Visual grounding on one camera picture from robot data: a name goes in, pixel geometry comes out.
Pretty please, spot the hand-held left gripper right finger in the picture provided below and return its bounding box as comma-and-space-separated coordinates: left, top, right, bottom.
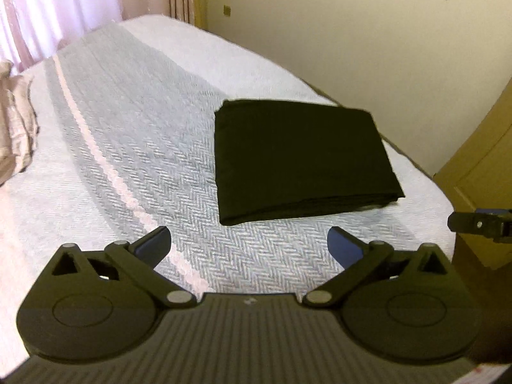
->
302, 226, 454, 308

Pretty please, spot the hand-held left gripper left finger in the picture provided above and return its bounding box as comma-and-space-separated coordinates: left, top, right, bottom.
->
50, 226, 196, 308

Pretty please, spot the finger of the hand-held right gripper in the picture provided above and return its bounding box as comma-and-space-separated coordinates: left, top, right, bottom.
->
447, 207, 512, 244

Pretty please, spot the black sweater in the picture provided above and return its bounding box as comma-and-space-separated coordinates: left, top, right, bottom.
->
214, 99, 405, 227

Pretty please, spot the wooden door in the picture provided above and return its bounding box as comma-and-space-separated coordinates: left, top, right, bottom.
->
433, 88, 512, 270

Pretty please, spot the bed with striped bedspread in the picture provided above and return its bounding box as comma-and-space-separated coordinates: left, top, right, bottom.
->
0, 14, 457, 369

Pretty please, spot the folded beige blanket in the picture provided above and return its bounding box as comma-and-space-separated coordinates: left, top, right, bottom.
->
0, 60, 41, 187

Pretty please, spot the pink curtain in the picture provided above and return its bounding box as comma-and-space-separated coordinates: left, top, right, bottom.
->
0, 0, 196, 76

